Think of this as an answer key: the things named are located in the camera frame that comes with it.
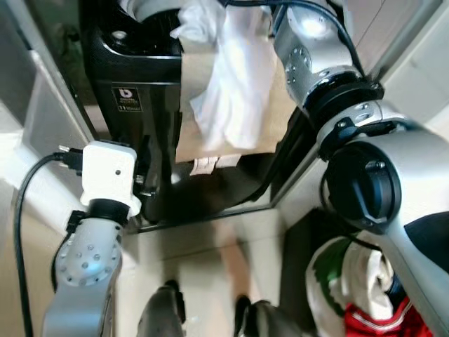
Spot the white garment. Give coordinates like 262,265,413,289
170,0,279,152

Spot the black washing machine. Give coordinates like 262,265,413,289
76,0,318,227

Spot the grey left robot leg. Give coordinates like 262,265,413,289
136,279,187,337

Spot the grey robot leg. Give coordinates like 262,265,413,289
234,295,300,337
136,279,187,337

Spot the grey right robot leg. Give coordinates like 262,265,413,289
234,295,300,337

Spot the red garment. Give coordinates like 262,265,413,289
342,298,434,337

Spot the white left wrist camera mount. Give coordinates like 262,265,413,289
80,140,142,218

